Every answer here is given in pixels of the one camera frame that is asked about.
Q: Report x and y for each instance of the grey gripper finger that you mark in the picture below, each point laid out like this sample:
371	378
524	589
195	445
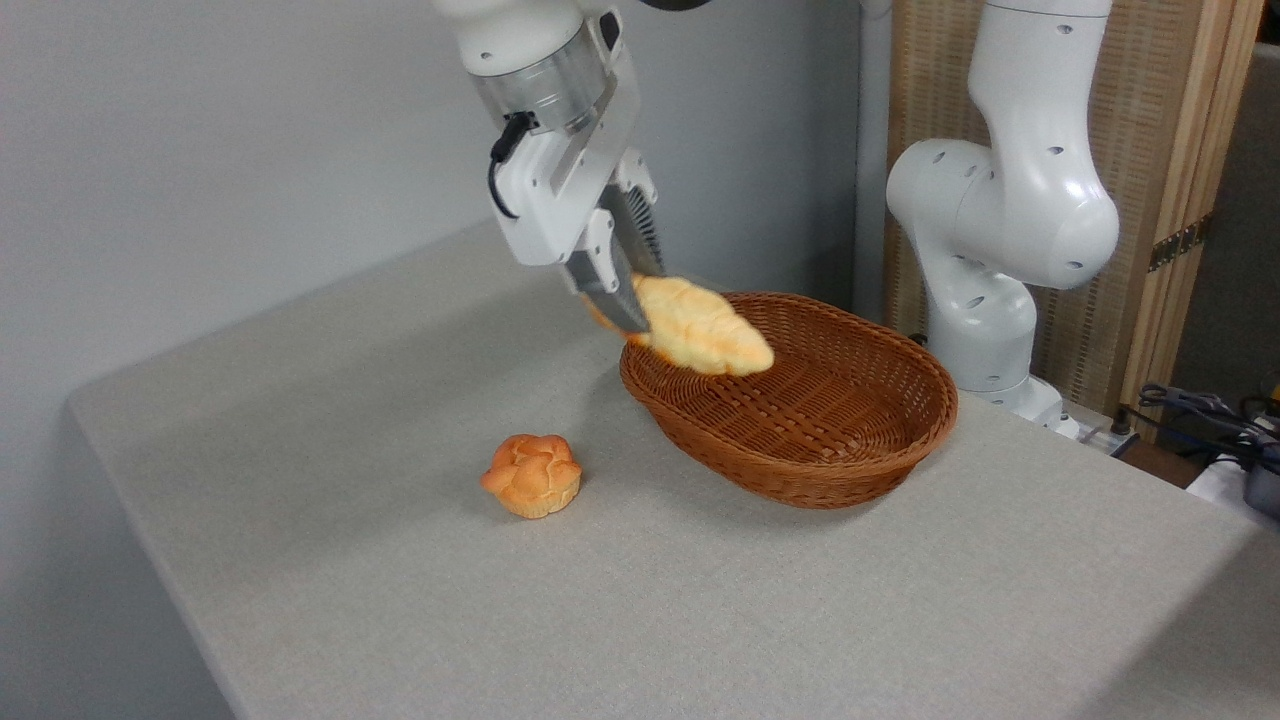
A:
640	225
605	290

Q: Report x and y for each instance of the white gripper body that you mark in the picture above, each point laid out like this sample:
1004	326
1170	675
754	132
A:
550	200

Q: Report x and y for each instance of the long braided bread loaf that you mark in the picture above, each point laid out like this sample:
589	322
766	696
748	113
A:
700	335

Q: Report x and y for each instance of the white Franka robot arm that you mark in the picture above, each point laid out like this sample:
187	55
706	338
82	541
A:
1030	200

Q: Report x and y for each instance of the round orange bread bun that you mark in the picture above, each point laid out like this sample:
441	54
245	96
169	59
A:
532	475

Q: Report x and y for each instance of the brown wicker basket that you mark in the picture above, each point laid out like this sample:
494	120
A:
840	420

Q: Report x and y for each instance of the dark metal screen hinge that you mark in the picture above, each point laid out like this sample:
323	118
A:
1178	243

